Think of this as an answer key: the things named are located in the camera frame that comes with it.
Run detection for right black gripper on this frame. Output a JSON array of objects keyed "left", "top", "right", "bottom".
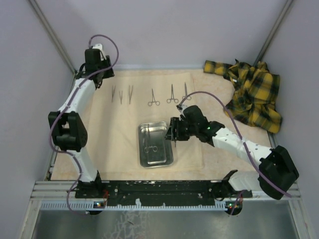
[{"left": 163, "top": 117, "right": 198, "bottom": 141}]

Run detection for steel instrument tray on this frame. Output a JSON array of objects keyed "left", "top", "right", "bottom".
[{"left": 138, "top": 121, "right": 173, "bottom": 168}]

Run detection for steel hemostat forceps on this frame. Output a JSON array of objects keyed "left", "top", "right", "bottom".
[{"left": 148, "top": 89, "right": 160, "bottom": 107}]

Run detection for steel surgical scissors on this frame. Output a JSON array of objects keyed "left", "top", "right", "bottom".
[{"left": 182, "top": 83, "right": 191, "bottom": 101}]

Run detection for long steel tweezers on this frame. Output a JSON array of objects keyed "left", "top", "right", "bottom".
[{"left": 129, "top": 85, "right": 134, "bottom": 104}]

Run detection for short steel tweezers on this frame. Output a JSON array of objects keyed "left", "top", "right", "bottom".
[{"left": 119, "top": 91, "right": 123, "bottom": 105}]

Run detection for beige cloth wrap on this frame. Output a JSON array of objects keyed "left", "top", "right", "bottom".
[{"left": 87, "top": 73, "right": 193, "bottom": 176}]

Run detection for steel clamp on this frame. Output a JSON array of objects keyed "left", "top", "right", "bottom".
[{"left": 144, "top": 146, "right": 158, "bottom": 153}]

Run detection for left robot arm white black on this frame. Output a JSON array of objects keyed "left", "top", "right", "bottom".
[{"left": 48, "top": 44, "right": 114, "bottom": 198}]

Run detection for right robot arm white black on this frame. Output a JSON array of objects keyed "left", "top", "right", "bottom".
[{"left": 165, "top": 105, "right": 299, "bottom": 200}]

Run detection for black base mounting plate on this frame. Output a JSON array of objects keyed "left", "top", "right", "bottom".
[{"left": 75, "top": 180, "right": 239, "bottom": 207}]

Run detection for yellow plaid shirt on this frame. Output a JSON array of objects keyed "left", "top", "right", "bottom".
[{"left": 203, "top": 60, "right": 283, "bottom": 133}]

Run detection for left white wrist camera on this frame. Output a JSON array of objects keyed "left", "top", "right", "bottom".
[{"left": 92, "top": 43, "right": 105, "bottom": 60}]

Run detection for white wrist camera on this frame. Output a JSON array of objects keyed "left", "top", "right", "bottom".
[
  {"left": 92, "top": 43, "right": 105, "bottom": 60},
  {"left": 176, "top": 104, "right": 188, "bottom": 117}
]

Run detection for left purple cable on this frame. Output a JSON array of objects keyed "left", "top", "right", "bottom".
[{"left": 48, "top": 34, "right": 119, "bottom": 216}]

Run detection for purple cable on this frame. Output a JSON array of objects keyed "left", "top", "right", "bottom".
[
  {"left": 176, "top": 91, "right": 292, "bottom": 199},
  {"left": 48, "top": 34, "right": 119, "bottom": 216}
]

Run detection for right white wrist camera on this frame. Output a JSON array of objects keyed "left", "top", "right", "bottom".
[{"left": 176, "top": 104, "right": 188, "bottom": 117}]

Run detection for left aluminium corner post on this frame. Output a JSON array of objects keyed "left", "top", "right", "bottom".
[{"left": 26, "top": 0, "right": 76, "bottom": 74}]

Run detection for aluminium corner post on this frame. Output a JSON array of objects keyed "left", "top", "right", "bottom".
[
  {"left": 26, "top": 0, "right": 76, "bottom": 74},
  {"left": 253, "top": 0, "right": 295, "bottom": 66}
]

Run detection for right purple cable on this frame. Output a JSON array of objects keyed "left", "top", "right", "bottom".
[{"left": 176, "top": 91, "right": 292, "bottom": 199}]

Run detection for white slotted cable duct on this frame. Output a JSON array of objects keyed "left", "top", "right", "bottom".
[{"left": 41, "top": 199, "right": 240, "bottom": 211}]

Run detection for aluminium front rail frame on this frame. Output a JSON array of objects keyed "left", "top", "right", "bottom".
[{"left": 29, "top": 179, "right": 302, "bottom": 200}]

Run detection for right aluminium corner post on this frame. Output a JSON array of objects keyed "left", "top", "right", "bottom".
[{"left": 253, "top": 0, "right": 295, "bottom": 66}]

